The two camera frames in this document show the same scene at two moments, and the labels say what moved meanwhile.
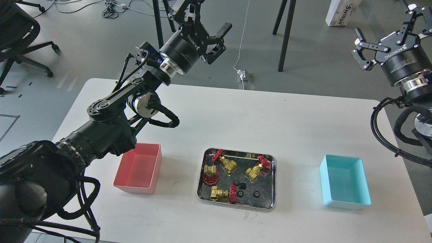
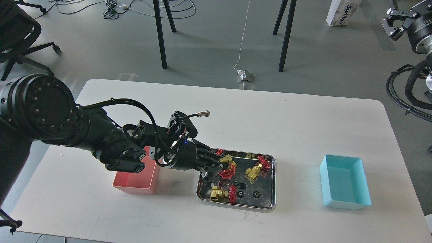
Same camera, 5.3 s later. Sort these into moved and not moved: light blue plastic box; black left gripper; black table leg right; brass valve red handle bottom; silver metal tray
Moved: black left gripper
Not moved: light blue plastic box; black table leg right; brass valve red handle bottom; silver metal tray
